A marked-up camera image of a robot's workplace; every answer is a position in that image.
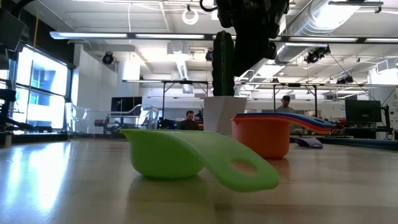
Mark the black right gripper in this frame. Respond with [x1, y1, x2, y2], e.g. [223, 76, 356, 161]
[216, 0, 290, 77]

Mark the dark blue measuring cup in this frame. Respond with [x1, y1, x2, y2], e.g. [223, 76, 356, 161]
[236, 111, 335, 129]

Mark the orange measuring cup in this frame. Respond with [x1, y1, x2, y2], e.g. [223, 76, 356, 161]
[231, 115, 334, 160]

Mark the red measuring cup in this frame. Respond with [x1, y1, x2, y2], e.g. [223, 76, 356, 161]
[233, 114, 333, 133]

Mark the purple measuring cup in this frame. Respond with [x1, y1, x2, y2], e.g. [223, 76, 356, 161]
[294, 137, 324, 149]

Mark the green measuring cup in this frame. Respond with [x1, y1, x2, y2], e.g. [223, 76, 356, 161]
[119, 129, 280, 193]

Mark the clear plastic basket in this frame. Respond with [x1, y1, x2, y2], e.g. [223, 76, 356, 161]
[65, 102, 160, 134]

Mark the green cactus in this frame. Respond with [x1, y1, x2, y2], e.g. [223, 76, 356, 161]
[211, 30, 236, 97]

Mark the standing person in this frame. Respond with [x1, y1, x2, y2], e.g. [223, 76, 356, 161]
[275, 95, 296, 114]

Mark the seated person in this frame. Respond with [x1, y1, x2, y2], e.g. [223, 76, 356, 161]
[177, 110, 200, 131]

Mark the black computer monitor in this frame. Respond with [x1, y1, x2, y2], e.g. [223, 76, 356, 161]
[111, 96, 143, 116]
[345, 99, 382, 123]

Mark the long ceiling light bar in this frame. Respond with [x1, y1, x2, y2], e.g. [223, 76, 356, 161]
[49, 30, 398, 44]

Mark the black tall table frame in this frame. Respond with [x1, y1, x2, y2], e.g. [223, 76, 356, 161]
[242, 82, 398, 118]
[123, 79, 210, 121]

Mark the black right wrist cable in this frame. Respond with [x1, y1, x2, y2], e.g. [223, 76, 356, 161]
[200, 0, 218, 12]

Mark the white hanging ring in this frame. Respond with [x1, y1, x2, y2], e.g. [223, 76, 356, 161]
[182, 8, 200, 26]

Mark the silver ceiling air duct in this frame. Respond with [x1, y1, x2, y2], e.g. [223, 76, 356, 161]
[275, 0, 361, 65]

